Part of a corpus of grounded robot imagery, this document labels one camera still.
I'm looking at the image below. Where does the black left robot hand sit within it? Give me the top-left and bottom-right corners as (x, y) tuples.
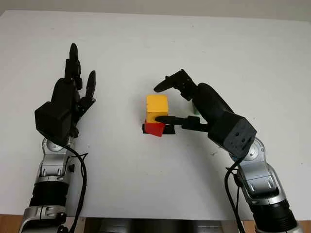
(52, 43), (97, 138)

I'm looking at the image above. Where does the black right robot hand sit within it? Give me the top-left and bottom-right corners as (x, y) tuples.
(154, 69), (234, 133)

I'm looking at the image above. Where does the green cube block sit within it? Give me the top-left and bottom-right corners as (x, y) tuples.
(190, 101), (201, 115)

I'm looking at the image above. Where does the yellow cube block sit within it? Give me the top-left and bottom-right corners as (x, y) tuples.
(145, 95), (169, 123)

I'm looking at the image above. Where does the red cube block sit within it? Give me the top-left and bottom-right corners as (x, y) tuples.
(144, 122), (166, 138)

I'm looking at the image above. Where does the black tape strip marker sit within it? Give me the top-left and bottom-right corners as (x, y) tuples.
(142, 123), (176, 135)

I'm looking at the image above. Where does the dark robot torso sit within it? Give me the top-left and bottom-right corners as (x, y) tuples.
(85, 217), (228, 233)

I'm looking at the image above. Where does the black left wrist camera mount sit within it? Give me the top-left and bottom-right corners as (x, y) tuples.
(35, 101), (75, 144)

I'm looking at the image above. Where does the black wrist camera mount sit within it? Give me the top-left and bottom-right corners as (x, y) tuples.
(35, 101), (75, 144)
(208, 112), (258, 160)

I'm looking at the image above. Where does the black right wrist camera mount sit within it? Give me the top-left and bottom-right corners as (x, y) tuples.
(208, 112), (258, 160)

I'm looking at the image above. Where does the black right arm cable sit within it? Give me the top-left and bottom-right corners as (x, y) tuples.
(224, 157), (246, 233)

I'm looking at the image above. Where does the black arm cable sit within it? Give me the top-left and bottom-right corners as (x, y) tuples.
(224, 157), (246, 233)
(57, 143), (88, 233)

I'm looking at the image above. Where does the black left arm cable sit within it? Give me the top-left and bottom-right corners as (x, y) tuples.
(57, 143), (88, 233)

